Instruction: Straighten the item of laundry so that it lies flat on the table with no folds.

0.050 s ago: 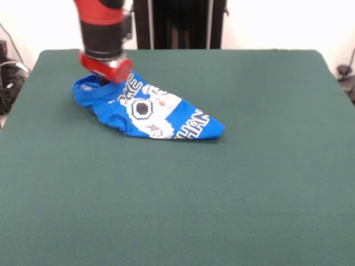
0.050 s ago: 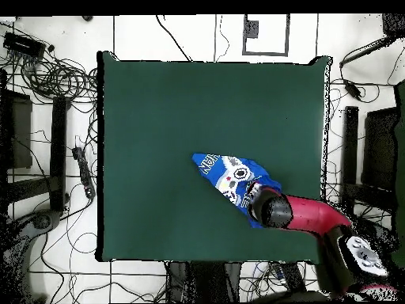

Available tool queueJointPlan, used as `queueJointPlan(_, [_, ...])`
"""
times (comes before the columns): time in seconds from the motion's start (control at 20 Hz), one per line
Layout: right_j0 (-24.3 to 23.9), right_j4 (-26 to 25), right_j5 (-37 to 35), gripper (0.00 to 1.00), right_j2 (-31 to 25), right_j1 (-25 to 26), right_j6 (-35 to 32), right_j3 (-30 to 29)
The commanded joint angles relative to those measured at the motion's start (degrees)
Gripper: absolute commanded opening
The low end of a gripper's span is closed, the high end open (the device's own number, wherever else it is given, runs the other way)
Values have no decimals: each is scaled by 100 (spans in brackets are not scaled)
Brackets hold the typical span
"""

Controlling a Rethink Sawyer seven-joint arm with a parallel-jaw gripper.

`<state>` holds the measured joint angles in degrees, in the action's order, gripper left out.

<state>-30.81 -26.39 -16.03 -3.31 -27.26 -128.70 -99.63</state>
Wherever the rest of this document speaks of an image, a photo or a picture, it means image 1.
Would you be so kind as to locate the blue printed t-shirt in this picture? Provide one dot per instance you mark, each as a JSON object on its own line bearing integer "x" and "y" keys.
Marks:
{"x": 155, "y": 116}

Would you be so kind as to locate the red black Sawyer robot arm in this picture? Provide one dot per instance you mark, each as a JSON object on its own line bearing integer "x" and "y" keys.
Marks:
{"x": 104, "y": 27}

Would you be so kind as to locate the dark green table cloth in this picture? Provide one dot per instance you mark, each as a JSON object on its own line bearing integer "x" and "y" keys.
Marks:
{"x": 194, "y": 194}

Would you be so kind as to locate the black equipment pile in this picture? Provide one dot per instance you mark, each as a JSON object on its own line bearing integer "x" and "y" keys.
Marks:
{"x": 9, "y": 86}

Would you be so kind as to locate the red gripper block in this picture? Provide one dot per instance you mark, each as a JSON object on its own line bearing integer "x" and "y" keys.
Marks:
{"x": 108, "y": 69}

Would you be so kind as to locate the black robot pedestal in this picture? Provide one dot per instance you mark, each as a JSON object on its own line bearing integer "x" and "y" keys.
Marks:
{"x": 177, "y": 25}

